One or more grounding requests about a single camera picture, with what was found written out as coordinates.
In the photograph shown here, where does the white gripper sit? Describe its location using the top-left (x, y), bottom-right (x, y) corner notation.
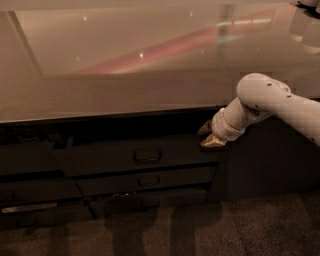
top-left (198, 108), bottom-right (245, 148)

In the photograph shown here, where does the dark drawer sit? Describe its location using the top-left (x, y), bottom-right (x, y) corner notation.
top-left (0, 200), bottom-right (92, 230)
top-left (0, 142), bottom-right (59, 175)
top-left (54, 135), bottom-right (222, 177)
top-left (0, 178), bottom-right (82, 202)
top-left (77, 166), bottom-right (216, 196)
top-left (90, 188), bottom-right (207, 218)

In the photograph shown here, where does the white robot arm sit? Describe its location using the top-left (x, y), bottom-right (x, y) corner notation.
top-left (198, 73), bottom-right (320, 148)

